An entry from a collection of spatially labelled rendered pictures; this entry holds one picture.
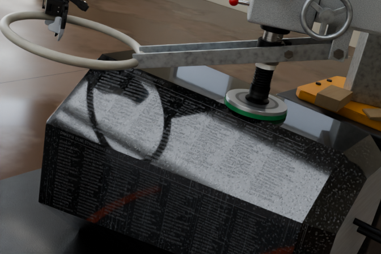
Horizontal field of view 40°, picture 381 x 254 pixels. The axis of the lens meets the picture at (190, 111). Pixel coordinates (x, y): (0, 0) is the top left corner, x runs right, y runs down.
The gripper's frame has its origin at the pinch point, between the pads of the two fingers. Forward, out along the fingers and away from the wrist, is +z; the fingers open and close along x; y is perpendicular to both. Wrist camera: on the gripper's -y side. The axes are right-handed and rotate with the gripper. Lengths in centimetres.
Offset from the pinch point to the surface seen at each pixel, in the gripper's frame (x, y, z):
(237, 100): 57, -48, -2
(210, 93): 45, -45, 1
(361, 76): 32, -124, -8
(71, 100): 15.2, -4.8, 19.8
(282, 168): 83, -53, 8
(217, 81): 32, -54, 1
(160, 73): 25.6, -32.9, 2.2
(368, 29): 77, -72, -37
